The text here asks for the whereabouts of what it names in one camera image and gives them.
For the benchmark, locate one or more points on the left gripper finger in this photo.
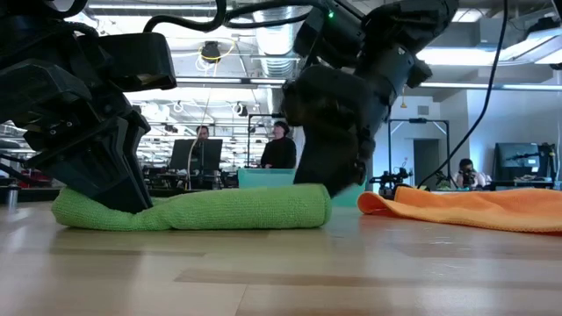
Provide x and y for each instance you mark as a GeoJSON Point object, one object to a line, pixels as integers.
{"type": "Point", "coordinates": [139, 167]}
{"type": "Point", "coordinates": [96, 171]}

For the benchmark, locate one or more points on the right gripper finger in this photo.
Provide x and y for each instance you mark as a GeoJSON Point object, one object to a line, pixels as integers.
{"type": "Point", "coordinates": [329, 158]}

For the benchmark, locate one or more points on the green microfiber towel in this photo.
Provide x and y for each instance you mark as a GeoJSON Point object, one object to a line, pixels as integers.
{"type": "Point", "coordinates": [219, 208]}

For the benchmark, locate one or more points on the orange microfiber towel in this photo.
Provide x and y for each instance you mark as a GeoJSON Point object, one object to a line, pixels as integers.
{"type": "Point", "coordinates": [483, 210]}

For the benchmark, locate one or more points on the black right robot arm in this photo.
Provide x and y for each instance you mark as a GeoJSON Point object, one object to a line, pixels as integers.
{"type": "Point", "coordinates": [395, 26]}

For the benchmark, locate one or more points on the teal plastic basket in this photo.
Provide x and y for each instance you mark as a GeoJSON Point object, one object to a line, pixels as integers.
{"type": "Point", "coordinates": [265, 177]}

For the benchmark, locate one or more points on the small metal cylinder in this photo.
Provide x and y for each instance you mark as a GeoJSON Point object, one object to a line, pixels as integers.
{"type": "Point", "coordinates": [12, 197]}

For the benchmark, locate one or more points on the person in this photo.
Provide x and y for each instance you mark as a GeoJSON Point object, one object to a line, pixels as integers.
{"type": "Point", "coordinates": [203, 131]}
{"type": "Point", "coordinates": [278, 153]}
{"type": "Point", "coordinates": [466, 166]}

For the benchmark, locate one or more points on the black computer monitor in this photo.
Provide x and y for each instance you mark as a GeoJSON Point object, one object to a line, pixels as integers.
{"type": "Point", "coordinates": [211, 153]}
{"type": "Point", "coordinates": [511, 160]}

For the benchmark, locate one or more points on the long ceiling light bar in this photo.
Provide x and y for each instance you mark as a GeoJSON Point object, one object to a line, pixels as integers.
{"type": "Point", "coordinates": [219, 81]}

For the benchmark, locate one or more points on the black ceiling device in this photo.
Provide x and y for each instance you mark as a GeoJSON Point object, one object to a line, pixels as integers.
{"type": "Point", "coordinates": [211, 52]}

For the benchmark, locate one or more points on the black aluminium table frame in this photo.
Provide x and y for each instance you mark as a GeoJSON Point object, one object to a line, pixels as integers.
{"type": "Point", "coordinates": [35, 195]}

